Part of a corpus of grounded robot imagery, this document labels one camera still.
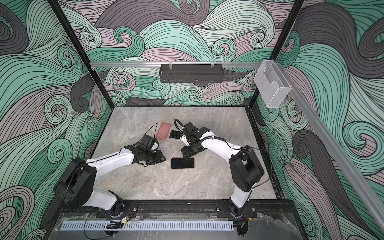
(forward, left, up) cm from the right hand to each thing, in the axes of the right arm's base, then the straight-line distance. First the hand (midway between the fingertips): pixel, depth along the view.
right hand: (189, 153), depth 86 cm
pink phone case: (+22, +19, -8) cm, 30 cm away
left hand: (-2, +15, -3) cm, 15 cm away
